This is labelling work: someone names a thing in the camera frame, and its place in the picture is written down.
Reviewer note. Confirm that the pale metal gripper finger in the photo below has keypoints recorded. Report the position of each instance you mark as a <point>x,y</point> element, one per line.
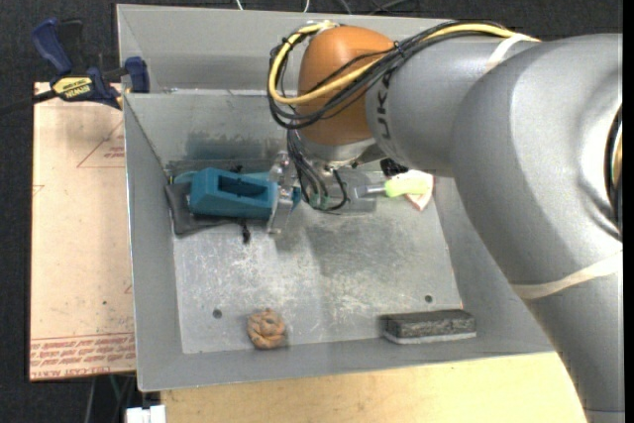
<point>280,168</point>
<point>283,213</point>

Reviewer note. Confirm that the teal blue plastic block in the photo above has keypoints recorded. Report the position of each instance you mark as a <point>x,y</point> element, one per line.
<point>223,200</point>

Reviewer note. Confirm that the grey metal bin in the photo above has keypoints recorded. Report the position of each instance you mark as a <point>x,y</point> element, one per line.
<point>317,272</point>

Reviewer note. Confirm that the dark grey cloth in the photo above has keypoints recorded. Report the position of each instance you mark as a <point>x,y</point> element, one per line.
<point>180,218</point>

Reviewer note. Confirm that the brown coiled toy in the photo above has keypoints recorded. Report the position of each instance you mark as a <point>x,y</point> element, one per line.
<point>266,329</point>

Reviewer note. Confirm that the dark grey sponge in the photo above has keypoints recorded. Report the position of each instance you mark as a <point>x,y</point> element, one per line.
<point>428,324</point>

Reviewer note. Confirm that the brown cardboard board, red print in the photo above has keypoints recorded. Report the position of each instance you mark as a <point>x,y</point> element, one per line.
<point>79,233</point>

